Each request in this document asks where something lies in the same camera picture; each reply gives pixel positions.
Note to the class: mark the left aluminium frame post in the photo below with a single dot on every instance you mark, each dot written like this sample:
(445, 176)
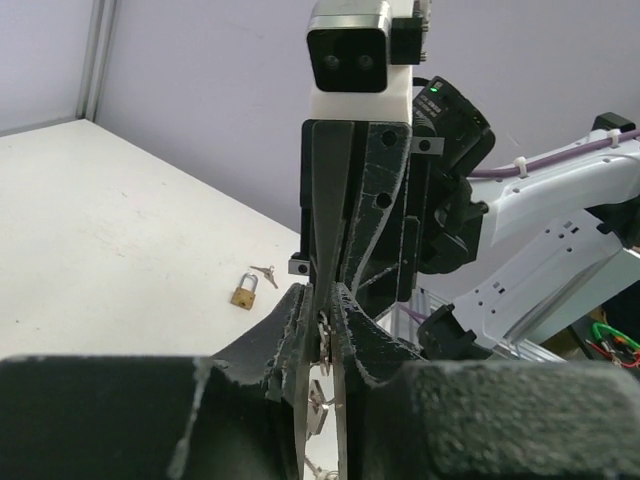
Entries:
(101, 29)

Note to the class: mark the silver keys far right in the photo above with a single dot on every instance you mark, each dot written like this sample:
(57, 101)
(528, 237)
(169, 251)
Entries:
(268, 273)

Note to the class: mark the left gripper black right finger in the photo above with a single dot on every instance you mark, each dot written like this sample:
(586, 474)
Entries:
(400, 416)

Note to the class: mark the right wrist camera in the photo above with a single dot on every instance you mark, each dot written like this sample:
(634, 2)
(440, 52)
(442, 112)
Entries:
(362, 55)

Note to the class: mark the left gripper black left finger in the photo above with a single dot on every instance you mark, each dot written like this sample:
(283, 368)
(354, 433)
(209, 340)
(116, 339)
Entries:
(237, 414)

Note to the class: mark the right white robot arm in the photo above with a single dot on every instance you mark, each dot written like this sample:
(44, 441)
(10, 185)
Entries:
(585, 194)

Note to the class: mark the red cable lock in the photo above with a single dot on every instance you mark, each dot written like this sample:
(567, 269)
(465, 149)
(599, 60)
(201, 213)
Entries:
(320, 458)

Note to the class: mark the small brass padlock right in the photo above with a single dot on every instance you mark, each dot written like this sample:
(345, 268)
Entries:
(244, 294)

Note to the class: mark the silver key pair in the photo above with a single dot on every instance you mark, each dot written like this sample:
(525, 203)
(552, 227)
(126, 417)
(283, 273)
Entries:
(318, 404)

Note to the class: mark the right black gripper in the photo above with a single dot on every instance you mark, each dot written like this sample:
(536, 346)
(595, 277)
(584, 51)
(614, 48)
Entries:
(363, 200)

